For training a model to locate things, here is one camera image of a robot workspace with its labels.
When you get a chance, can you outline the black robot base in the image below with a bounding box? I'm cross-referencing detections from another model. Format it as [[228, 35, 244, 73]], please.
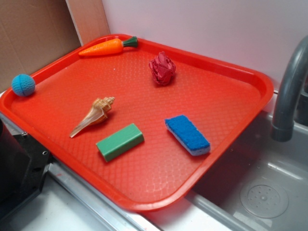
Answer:
[[0, 122, 50, 219]]

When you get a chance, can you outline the red plastic tray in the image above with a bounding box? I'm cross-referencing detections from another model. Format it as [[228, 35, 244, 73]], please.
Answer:
[[0, 39, 274, 212]]

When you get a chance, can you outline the blue scrub sponge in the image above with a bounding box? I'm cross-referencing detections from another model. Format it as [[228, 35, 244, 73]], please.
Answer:
[[165, 115, 211, 156]]

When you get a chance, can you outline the green rectangular block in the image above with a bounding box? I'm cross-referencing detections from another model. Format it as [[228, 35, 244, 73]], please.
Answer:
[[96, 124, 144, 162]]

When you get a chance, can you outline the crumpled red paper ball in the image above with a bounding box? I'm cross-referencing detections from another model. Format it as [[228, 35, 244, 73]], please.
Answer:
[[149, 51, 176, 86]]

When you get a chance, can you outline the tan spiral seashell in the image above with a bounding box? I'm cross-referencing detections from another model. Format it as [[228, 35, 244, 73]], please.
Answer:
[[69, 97, 115, 138]]

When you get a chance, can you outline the orange toy carrot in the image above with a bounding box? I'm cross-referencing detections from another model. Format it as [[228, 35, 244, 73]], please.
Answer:
[[78, 37, 138, 56]]

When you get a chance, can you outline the grey plastic sink basin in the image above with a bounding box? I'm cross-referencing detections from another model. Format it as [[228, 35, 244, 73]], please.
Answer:
[[145, 99, 308, 231]]

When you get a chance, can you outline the blue textured ball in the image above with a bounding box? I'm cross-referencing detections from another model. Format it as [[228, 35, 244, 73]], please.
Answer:
[[11, 74, 36, 97]]

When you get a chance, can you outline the grey sink faucet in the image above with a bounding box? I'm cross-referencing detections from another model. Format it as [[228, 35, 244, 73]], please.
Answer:
[[270, 37, 308, 142]]

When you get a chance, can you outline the brown cardboard panel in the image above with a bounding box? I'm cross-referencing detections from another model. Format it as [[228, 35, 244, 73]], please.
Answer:
[[0, 0, 110, 91]]

